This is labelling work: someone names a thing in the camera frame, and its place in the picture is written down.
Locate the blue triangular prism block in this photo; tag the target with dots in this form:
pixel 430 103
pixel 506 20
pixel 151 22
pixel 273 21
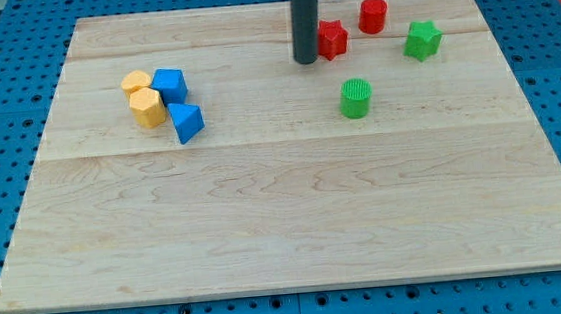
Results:
pixel 187 119

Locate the red star block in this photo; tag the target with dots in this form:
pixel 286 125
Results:
pixel 332 39

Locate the yellow hexagon block front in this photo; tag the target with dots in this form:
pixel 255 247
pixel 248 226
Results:
pixel 147 107

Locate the yellow hexagon block rear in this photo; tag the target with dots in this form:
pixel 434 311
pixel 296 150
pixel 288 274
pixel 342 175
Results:
pixel 134 81

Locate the yellow hexagon block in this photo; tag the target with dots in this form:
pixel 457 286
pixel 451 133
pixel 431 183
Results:
pixel 147 107
pixel 134 81

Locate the blue cube block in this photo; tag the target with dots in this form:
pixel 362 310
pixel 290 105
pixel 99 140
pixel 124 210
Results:
pixel 170 83

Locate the light wooden board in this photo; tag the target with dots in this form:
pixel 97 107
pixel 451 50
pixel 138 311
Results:
pixel 449 175

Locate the green star block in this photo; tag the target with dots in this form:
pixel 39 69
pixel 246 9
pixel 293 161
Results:
pixel 423 40

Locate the red cylinder block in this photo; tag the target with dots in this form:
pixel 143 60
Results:
pixel 372 16

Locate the green cylinder block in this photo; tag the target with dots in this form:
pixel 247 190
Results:
pixel 355 98

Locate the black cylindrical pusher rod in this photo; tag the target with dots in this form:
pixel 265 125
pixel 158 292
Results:
pixel 304 25

